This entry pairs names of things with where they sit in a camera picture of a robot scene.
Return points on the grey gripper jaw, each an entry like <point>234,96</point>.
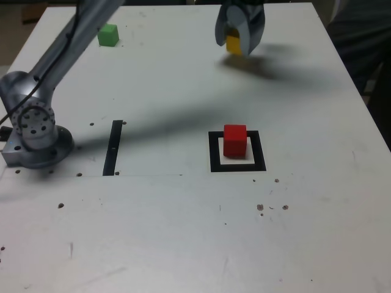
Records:
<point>252,30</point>
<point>220,30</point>

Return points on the yellow cube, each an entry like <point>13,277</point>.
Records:
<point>232,44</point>

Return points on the green cube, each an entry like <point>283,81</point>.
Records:
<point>107,36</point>

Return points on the red cube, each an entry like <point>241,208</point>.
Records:
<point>234,143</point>

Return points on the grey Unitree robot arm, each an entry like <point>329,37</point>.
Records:
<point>30,85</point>

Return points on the black tape square outline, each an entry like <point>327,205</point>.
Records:
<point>214,169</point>

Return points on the black tape strip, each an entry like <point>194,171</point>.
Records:
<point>111,152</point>

